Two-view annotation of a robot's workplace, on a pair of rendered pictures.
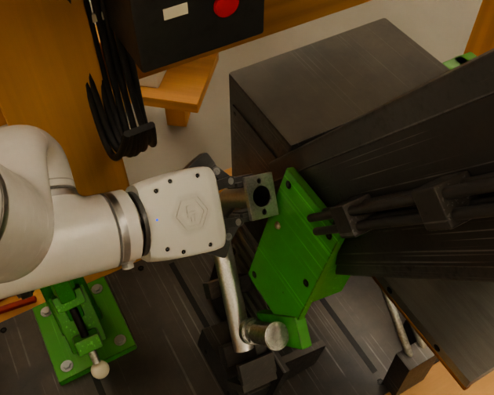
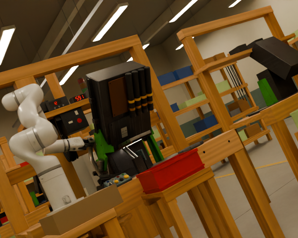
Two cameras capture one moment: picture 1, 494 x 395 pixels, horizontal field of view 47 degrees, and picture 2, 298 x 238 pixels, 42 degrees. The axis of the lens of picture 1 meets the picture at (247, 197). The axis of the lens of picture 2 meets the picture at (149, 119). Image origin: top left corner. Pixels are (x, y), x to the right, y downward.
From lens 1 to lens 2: 2.33 m
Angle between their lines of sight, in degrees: 54
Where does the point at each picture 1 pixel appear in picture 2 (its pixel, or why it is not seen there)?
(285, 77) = not seen: hidden behind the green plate
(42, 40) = not seen: hidden behind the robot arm
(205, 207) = (79, 140)
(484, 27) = (170, 136)
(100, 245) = (60, 141)
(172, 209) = (73, 140)
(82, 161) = (65, 168)
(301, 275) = (100, 145)
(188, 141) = not seen: outside the picture
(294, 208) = (96, 137)
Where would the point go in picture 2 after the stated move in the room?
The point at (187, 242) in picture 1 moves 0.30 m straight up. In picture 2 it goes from (76, 143) to (57, 102)
